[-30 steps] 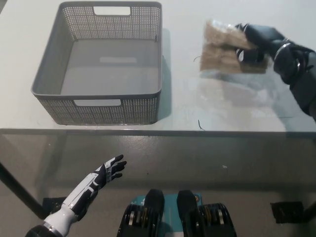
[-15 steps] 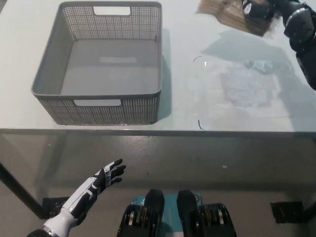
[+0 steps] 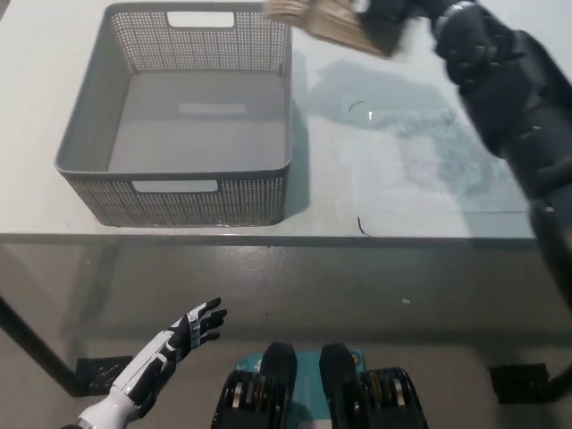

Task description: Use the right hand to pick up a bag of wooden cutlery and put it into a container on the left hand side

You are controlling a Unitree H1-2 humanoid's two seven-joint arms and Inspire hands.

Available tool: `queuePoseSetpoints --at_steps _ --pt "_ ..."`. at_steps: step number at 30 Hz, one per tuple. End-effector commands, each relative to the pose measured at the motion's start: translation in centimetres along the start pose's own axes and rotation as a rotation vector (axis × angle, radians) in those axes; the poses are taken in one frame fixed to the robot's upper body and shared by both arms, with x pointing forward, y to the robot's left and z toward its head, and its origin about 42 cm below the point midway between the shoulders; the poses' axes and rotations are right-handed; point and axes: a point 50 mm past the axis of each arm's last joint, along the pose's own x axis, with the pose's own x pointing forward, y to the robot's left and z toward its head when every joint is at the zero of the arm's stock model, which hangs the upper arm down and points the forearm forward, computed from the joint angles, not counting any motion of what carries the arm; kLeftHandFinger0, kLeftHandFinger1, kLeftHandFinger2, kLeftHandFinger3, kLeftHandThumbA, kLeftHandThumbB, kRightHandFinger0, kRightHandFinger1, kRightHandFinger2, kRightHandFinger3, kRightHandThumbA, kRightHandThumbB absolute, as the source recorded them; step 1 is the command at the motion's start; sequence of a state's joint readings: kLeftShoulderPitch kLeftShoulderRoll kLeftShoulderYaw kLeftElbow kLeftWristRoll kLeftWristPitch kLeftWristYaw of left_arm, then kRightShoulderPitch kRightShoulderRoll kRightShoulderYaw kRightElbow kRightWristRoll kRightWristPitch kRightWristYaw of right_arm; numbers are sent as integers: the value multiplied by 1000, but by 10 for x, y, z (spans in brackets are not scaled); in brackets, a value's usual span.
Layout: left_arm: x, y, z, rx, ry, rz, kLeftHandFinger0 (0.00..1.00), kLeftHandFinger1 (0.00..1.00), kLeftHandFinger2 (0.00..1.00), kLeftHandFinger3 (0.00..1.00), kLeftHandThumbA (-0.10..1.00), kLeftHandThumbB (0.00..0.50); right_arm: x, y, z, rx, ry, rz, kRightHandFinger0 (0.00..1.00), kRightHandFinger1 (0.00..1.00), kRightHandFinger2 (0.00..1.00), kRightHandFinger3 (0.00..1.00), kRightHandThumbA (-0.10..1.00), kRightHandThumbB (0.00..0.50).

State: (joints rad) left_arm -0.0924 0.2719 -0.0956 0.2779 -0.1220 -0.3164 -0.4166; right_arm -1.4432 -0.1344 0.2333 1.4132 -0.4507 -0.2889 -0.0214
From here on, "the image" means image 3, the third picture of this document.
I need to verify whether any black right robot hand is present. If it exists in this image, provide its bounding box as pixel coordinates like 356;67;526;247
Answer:
357;0;442;57

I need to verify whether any black table leg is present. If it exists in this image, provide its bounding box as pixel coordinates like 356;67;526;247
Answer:
0;292;89;399

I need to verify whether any clear bag of wooden cutlery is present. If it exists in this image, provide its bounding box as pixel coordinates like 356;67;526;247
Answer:
261;0;401;59

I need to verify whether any white and black left hand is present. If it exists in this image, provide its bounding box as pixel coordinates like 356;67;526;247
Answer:
111;297;229;406

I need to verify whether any grey perforated plastic basket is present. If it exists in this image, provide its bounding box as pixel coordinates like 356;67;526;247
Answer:
53;2;295;227

